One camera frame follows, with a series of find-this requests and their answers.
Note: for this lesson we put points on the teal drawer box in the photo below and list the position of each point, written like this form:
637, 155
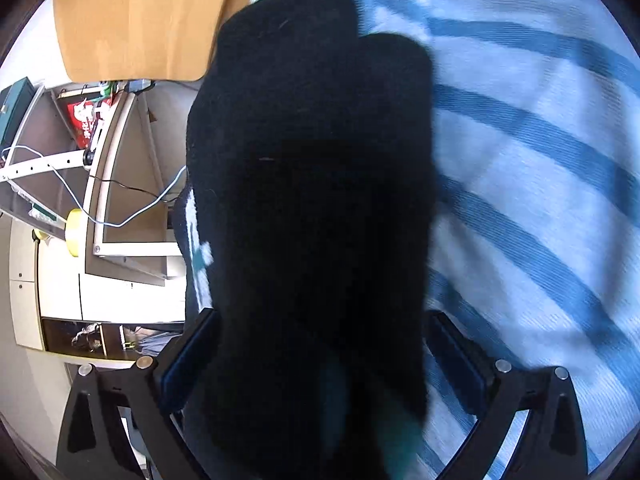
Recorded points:
14, 101

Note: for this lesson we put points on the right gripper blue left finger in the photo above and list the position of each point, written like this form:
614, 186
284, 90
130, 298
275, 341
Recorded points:
93, 443

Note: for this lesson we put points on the blue striped bed sheet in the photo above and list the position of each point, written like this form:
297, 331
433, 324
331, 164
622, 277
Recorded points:
536, 142

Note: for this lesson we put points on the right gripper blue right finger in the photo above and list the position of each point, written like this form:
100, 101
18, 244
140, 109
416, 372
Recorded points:
552, 444

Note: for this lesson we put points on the white shelf unit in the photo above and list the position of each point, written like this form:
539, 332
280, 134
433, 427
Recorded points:
127, 282

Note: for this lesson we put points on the red book on shelf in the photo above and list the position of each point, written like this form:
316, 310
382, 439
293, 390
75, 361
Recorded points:
84, 116

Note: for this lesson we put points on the black patterned knit sweater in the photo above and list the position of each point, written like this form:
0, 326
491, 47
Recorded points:
311, 197

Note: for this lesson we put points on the yellow tape roll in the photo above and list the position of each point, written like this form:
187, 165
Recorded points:
73, 231

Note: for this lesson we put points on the wooden headboard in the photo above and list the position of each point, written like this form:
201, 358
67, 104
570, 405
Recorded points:
139, 39

